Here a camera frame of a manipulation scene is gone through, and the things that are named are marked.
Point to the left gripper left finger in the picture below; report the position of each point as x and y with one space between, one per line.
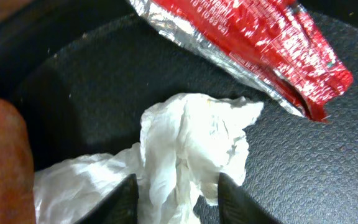
118 207

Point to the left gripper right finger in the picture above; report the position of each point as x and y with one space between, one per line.
236 206

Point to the white tissue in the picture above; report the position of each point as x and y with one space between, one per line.
185 143

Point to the orange carrot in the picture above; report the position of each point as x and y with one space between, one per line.
16 168

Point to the round black tray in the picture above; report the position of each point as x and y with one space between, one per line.
82 73

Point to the red snack wrapper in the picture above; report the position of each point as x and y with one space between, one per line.
271 45

